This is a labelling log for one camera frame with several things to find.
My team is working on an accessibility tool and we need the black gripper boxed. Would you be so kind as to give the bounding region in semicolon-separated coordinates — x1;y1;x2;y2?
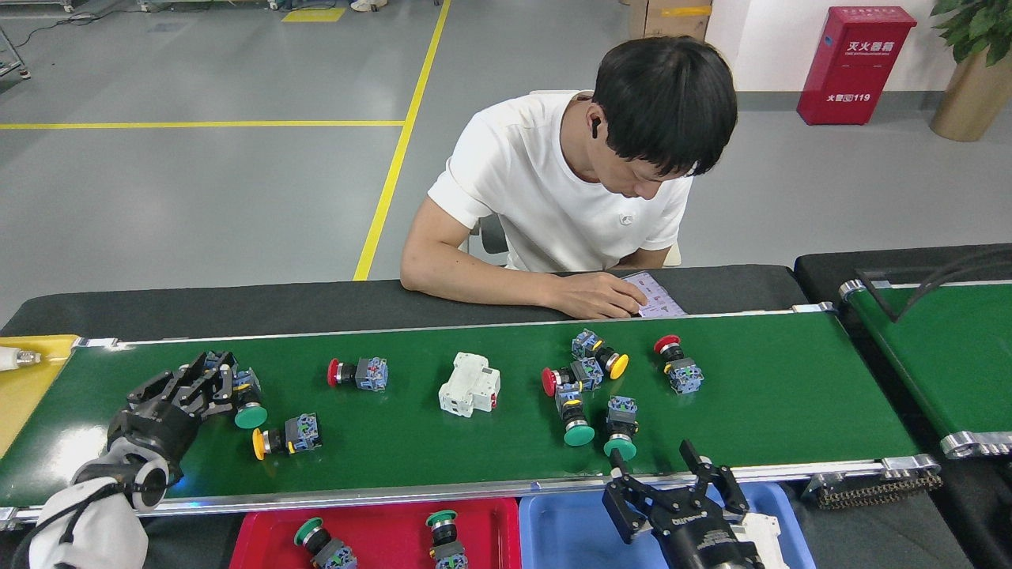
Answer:
602;440;764;569
107;352;238;475

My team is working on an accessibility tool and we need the red mushroom push button switch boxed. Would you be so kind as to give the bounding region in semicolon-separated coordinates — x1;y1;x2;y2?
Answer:
327;357;389;393
542;357;604;398
654;334;705;395

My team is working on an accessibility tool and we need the long green conveyor belt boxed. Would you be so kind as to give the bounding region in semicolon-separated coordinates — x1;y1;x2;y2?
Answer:
0;303;943;526

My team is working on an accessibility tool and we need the yellow plastic tray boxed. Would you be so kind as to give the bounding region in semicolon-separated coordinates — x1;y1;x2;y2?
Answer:
0;335;80;459

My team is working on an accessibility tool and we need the short green conveyor belt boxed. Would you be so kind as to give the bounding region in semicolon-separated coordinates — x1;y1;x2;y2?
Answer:
840;277;1012;461

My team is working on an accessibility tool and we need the person's right hand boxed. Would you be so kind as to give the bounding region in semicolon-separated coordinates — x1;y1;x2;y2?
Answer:
546;271;649;321

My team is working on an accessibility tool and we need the blue plastic bin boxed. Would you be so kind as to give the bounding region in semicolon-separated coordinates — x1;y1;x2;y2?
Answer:
518;482;817;569

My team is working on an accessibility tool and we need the smartphone with lit screen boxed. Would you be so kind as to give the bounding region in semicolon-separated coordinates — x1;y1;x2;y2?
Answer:
621;271;689;319

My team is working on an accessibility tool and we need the red plastic bin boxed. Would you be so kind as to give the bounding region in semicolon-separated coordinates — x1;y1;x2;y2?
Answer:
229;498;523;569

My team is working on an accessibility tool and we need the grey office chair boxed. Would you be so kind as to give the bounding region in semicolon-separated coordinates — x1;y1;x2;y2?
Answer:
466;213;682;268

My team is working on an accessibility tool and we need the person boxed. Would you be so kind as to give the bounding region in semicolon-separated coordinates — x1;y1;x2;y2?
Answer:
399;36;738;321

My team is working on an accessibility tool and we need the red fire extinguisher box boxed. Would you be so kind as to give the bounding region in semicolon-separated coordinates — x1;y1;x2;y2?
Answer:
796;6;918;126

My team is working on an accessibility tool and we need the brown cardboard box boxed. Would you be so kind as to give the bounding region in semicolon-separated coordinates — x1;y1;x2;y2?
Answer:
629;0;712;42

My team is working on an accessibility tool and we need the gold plant pot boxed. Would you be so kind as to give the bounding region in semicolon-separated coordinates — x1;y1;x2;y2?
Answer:
930;47;1012;143

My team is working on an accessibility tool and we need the green potted plant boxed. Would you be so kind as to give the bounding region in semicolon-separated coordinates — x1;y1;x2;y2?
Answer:
931;0;1012;64

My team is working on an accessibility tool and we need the black drive chain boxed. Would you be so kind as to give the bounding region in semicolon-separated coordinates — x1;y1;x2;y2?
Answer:
814;473;943;511

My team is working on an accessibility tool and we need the black conveyor guide frame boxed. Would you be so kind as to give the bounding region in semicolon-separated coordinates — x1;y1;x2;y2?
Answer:
855;247;1012;323

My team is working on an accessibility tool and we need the metal trolley frame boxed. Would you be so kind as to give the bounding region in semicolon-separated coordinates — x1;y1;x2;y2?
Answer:
0;28;32;80

